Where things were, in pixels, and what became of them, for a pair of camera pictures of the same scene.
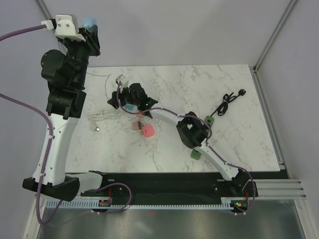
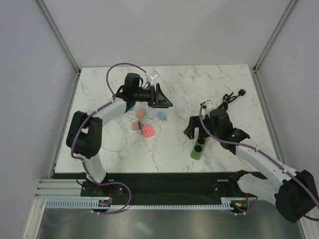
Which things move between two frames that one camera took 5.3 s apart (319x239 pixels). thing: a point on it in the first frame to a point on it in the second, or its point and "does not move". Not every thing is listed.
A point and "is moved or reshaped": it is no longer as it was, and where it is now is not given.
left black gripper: (92, 42) to (158, 98)
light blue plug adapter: (89, 21) is moved or reshaped
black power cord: (224, 106) does not move
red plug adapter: (148, 131) does not move
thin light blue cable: (108, 75) to (124, 131)
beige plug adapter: (136, 125) does not move
